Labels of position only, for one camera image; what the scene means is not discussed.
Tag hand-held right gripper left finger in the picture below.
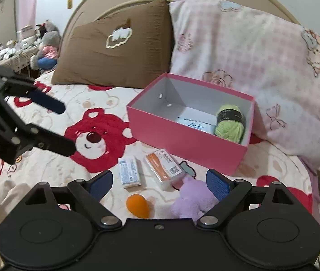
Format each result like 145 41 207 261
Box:
22 170 122 230

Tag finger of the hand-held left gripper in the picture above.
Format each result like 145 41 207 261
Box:
16 123 77 157
4 76 66 115

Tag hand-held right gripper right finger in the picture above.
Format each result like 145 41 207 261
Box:
196 169 300 229

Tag small white carton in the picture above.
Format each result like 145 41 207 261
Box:
118 157 141 189

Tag purple plush toy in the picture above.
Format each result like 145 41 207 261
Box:
169 176 220 220

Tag orange makeup sponge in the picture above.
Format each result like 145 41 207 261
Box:
126 193 151 219

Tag green yarn ball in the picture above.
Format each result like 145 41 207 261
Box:
213 103 246 144

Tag pink cardboard box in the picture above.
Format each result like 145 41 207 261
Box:
126 72 255 176

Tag clear orange-label plastic box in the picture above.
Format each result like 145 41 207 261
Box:
144 148 186 190

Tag blue white wet wipes pack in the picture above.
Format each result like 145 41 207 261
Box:
176 115 216 134

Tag red bear printed blanket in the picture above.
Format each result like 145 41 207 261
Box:
0 72 320 223

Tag lace covered bedside table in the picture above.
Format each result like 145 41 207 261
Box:
0 45 40 77

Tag grey plush toy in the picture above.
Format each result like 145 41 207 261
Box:
30 23 62 71

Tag brown pillow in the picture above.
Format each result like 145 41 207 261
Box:
51 0 174 89

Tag black white plush toy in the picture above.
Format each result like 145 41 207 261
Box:
35 20 50 38

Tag pink curtain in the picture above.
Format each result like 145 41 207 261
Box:
15 0 40 34

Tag pink checked pillow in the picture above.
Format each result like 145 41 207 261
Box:
168 0 320 175

